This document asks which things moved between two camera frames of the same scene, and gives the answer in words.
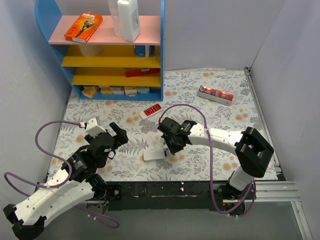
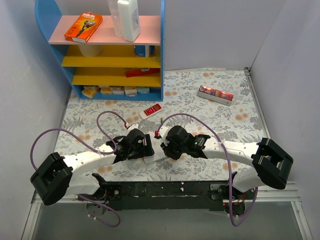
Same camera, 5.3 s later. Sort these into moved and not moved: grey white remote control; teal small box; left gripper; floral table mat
Moved: left gripper
Not moved: grey white remote control; floral table mat; teal small box
